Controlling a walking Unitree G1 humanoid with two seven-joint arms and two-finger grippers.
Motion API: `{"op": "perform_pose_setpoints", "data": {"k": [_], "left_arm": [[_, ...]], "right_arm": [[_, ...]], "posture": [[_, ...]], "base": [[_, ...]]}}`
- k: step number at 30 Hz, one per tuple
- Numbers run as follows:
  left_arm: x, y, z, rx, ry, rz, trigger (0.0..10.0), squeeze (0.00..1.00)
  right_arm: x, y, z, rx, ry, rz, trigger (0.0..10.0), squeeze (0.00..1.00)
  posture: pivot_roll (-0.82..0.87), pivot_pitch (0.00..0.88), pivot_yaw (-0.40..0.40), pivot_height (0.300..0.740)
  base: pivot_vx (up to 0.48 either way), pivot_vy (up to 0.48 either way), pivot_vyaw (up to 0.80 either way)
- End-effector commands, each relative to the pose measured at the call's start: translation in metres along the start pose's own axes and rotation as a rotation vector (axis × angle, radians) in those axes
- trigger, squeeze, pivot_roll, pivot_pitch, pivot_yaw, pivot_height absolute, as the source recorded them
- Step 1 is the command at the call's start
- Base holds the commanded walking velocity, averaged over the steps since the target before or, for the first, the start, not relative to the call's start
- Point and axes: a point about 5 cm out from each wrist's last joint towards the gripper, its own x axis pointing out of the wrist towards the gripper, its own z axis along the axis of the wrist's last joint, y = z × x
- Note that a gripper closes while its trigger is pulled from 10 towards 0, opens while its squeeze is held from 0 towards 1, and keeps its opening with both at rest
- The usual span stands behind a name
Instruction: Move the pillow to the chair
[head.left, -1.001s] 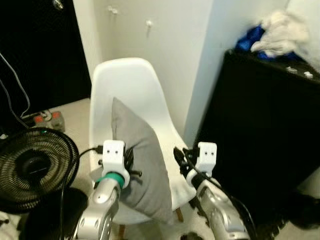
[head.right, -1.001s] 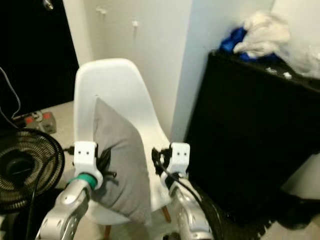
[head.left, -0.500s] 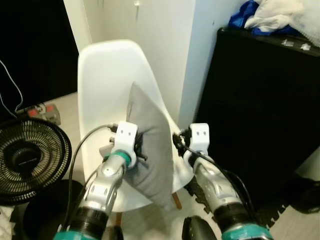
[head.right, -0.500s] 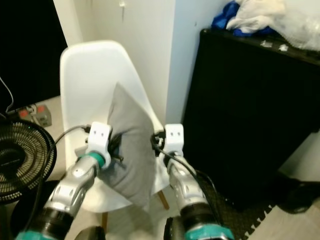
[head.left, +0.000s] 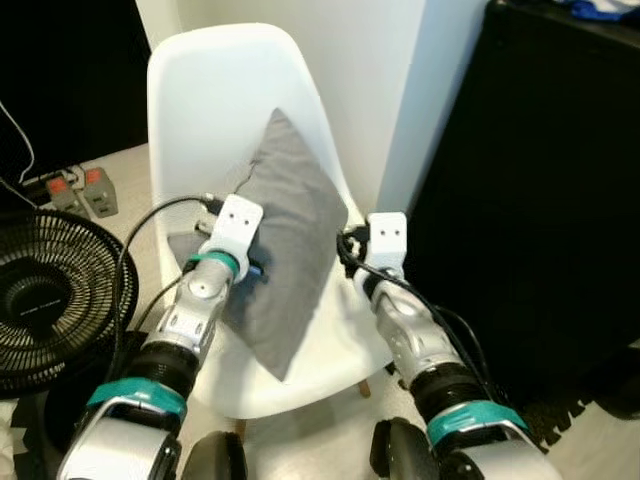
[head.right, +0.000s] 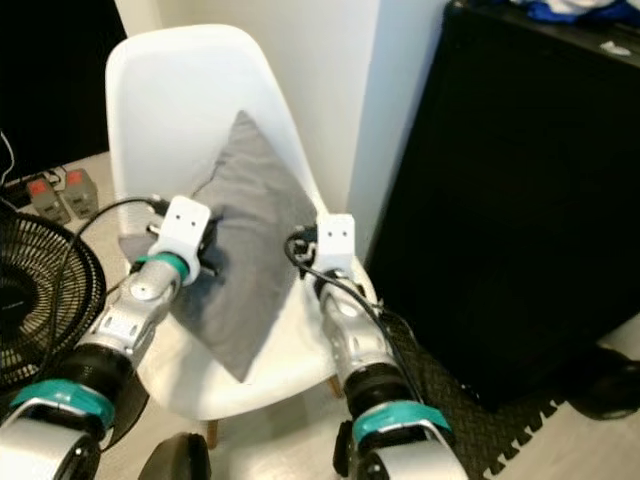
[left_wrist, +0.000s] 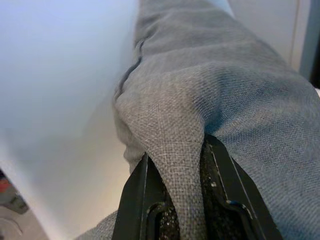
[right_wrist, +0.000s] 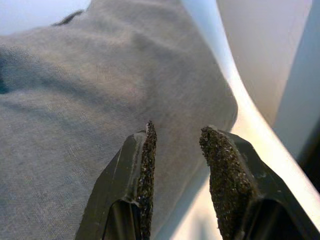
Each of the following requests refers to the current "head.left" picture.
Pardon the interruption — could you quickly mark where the grey square pillow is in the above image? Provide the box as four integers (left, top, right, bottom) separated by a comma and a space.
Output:
167, 108, 349, 383

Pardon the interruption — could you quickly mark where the white plastic shell chair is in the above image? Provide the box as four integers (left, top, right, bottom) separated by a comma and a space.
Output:
147, 22, 421, 437

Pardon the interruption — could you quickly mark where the black floor fan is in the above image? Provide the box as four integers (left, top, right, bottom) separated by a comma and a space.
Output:
0, 208, 139, 399

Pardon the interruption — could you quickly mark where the black robot right leg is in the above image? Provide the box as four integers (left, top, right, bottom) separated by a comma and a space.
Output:
370, 418, 441, 480

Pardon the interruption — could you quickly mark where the black furniture panel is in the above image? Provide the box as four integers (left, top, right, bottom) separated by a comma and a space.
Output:
0, 0, 151, 163

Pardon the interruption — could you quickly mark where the black cabinet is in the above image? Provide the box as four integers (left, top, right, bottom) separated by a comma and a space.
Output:
405, 0, 640, 411

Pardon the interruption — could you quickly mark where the black foam floor mat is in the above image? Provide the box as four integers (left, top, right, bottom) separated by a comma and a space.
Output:
510, 395, 640, 447

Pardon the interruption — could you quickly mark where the blue and white cloth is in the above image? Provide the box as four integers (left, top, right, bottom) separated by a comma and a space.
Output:
560, 0, 640, 23

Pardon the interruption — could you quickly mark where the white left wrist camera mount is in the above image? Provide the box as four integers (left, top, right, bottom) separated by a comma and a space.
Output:
205, 194, 265, 263

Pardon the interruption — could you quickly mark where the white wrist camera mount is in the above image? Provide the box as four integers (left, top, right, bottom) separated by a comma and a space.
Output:
205, 194, 265, 263
364, 212, 409, 281

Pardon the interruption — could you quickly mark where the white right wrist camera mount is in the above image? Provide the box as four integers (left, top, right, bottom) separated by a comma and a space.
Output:
364, 212, 409, 281

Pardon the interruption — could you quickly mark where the grey red-switch power strip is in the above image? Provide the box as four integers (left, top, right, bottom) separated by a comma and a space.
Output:
45, 172, 89, 219
82, 166, 119, 219

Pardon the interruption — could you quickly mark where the thin white cable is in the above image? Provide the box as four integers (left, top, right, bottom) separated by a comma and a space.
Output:
0, 100, 37, 187

